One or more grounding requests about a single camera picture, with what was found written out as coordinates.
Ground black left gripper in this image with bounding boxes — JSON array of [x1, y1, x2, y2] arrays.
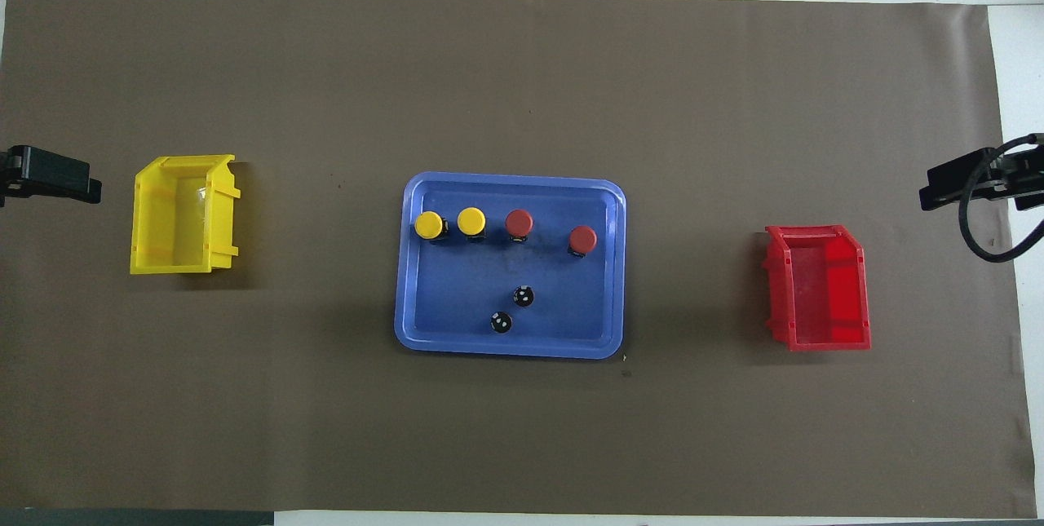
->
[[0, 145, 103, 207]]

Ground yellow plastic storage bin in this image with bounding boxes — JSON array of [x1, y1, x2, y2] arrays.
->
[[130, 154, 242, 276]]

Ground yellow push button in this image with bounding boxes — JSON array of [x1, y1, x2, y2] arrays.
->
[[456, 206, 489, 243], [414, 210, 449, 243]]

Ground red plastic storage bin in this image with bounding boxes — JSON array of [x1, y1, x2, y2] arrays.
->
[[762, 224, 873, 352]]

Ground brown paper table mat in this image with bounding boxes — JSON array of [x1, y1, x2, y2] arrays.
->
[[0, 0, 1037, 519]]

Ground blue plastic tray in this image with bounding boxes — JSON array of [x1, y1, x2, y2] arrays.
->
[[394, 171, 627, 360]]

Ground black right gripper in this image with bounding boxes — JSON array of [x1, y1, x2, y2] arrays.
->
[[919, 143, 1044, 211]]

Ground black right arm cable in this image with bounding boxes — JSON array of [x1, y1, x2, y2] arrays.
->
[[958, 133, 1044, 263]]

